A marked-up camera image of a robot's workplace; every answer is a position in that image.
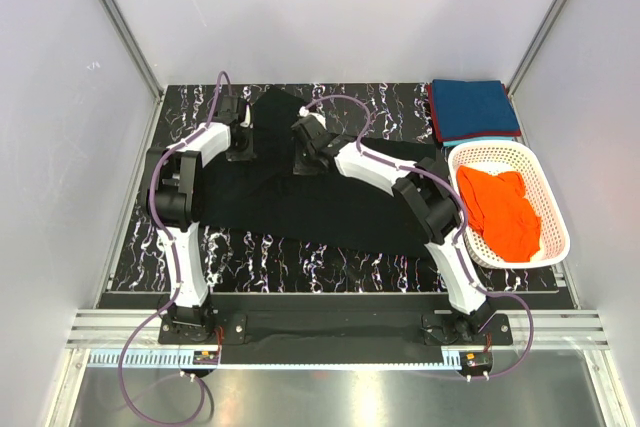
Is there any black t shirt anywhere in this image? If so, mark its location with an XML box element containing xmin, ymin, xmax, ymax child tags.
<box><xmin>198</xmin><ymin>87</ymin><xmax>428</xmax><ymax>258</ymax></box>

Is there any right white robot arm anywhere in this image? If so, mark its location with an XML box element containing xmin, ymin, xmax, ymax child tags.
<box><xmin>291</xmin><ymin>113</ymin><xmax>496</xmax><ymax>345</ymax></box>

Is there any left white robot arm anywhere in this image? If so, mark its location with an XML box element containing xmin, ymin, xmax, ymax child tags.
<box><xmin>140</xmin><ymin>95</ymin><xmax>254</xmax><ymax>345</ymax></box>

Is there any black marble pattern mat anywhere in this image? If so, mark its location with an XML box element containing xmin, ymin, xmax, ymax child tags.
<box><xmin>106</xmin><ymin>83</ymin><xmax>560</xmax><ymax>298</ymax></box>

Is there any orange t shirt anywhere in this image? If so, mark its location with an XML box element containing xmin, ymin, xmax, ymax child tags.
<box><xmin>456</xmin><ymin>166</ymin><xmax>541</xmax><ymax>263</ymax></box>

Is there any folded light blue t shirt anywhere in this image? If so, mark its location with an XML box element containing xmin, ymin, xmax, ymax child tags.
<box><xmin>442</xmin><ymin>136</ymin><xmax>519</xmax><ymax>148</ymax></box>

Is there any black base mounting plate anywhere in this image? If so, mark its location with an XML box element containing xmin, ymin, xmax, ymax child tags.
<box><xmin>159</xmin><ymin>293</ymin><xmax>513</xmax><ymax>368</ymax></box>

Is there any white plastic laundry basket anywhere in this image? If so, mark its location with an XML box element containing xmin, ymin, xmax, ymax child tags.
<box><xmin>448</xmin><ymin>140</ymin><xmax>571</xmax><ymax>270</ymax></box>

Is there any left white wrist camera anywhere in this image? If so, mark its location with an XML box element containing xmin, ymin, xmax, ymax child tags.
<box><xmin>241</xmin><ymin>105</ymin><xmax>253</xmax><ymax>128</ymax></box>

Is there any left aluminium frame post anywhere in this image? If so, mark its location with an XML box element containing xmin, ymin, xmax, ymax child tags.
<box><xmin>99</xmin><ymin>0</ymin><xmax>164</xmax><ymax>100</ymax></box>

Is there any aluminium frame post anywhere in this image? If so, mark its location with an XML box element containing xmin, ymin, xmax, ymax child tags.
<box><xmin>505</xmin><ymin>0</ymin><xmax>601</xmax><ymax>96</ymax></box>
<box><xmin>99</xmin><ymin>0</ymin><xmax>164</xmax><ymax>100</ymax></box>

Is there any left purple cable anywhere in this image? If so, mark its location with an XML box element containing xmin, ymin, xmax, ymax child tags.
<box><xmin>117</xmin><ymin>70</ymin><xmax>236</xmax><ymax>423</ymax></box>

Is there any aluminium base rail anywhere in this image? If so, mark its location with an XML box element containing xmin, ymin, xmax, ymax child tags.
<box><xmin>66</xmin><ymin>309</ymin><xmax>608</xmax><ymax>350</ymax></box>

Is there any slotted cable duct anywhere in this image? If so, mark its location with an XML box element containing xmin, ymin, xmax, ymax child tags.
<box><xmin>88</xmin><ymin>348</ymin><xmax>462</xmax><ymax>372</ymax></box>

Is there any right aluminium frame post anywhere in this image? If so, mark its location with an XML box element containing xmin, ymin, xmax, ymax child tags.
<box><xmin>505</xmin><ymin>0</ymin><xmax>601</xmax><ymax>96</ymax></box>

